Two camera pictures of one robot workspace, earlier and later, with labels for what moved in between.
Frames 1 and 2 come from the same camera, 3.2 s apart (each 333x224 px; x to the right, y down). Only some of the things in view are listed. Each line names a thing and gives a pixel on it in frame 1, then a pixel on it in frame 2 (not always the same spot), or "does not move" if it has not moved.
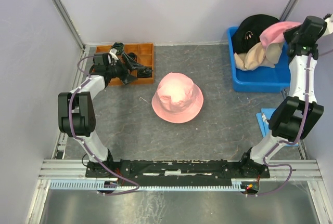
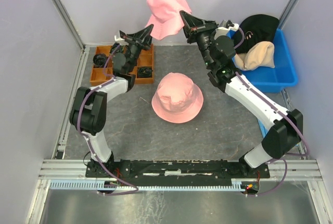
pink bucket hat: (177, 100) does not move
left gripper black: (130, 65) to (144, 36)
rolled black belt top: (119, 46) does not move
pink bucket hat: (274, 33) to (164, 2)
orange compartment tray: (145, 55) does not move
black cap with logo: (247, 33) does not move
